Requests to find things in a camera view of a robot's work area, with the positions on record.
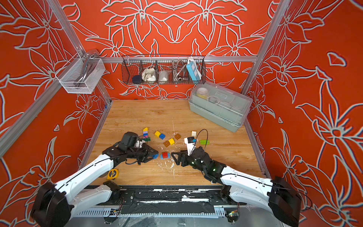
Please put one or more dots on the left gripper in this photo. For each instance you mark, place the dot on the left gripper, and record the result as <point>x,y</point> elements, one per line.
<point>147,152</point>

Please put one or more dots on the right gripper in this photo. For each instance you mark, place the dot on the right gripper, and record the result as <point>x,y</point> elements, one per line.
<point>182,155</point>

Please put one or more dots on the light blue long lego brick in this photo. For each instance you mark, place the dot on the light blue long lego brick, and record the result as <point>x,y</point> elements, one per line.
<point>167,158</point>

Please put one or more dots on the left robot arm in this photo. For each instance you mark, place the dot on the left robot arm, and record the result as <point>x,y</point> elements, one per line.
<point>57,203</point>

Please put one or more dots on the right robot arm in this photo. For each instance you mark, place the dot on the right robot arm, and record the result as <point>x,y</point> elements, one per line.
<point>274,195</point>

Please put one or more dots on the lime green lego brick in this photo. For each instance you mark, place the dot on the lime green lego brick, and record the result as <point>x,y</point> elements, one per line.
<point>204,142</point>

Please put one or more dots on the blue lego brick far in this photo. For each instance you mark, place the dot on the blue lego brick far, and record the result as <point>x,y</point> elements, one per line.
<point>162,136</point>

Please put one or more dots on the yellow tape measure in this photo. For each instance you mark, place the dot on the yellow tape measure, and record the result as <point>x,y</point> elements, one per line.
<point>113,174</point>

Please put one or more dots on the grey lidded storage box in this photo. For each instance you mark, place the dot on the grey lidded storage box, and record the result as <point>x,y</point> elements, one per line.
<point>224,107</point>

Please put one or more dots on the white cloth in basket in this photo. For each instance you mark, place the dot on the white cloth in basket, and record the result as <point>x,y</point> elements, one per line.
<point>149,75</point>

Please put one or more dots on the clear plastic bin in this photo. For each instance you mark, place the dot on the clear plastic bin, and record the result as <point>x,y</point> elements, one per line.
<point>83,74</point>

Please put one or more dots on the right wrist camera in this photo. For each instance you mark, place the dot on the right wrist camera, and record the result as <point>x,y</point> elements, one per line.
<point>190,143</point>

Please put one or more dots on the black wire basket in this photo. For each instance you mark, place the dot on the black wire basket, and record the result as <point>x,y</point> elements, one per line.
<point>170,68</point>

